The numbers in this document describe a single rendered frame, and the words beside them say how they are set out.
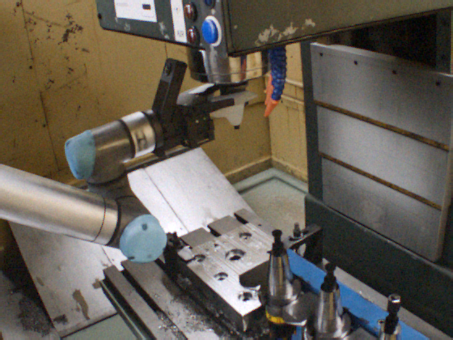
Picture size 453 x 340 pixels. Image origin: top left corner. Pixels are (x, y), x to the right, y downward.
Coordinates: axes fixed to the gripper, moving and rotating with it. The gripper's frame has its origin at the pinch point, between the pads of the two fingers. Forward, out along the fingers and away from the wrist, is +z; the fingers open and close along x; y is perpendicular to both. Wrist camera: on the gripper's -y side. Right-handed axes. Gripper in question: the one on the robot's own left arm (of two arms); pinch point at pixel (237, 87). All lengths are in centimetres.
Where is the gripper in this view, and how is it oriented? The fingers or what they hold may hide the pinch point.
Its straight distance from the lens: 98.2
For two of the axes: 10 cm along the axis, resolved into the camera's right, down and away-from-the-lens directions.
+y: 1.3, 8.8, 4.6
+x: 5.6, 3.2, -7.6
